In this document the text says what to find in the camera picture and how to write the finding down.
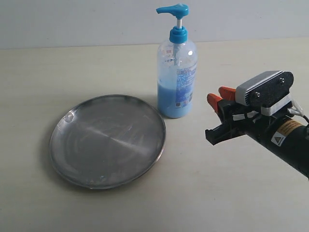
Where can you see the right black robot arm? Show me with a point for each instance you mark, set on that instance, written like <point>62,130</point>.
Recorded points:
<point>279,133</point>

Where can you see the round steel plate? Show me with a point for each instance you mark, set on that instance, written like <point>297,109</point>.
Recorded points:
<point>107,141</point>

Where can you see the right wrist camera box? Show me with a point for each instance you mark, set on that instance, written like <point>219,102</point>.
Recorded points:
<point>267,92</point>

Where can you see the blue pump soap bottle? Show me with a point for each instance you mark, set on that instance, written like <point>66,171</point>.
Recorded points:
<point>176,67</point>

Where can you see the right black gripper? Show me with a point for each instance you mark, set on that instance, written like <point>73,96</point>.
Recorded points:
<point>236,119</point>

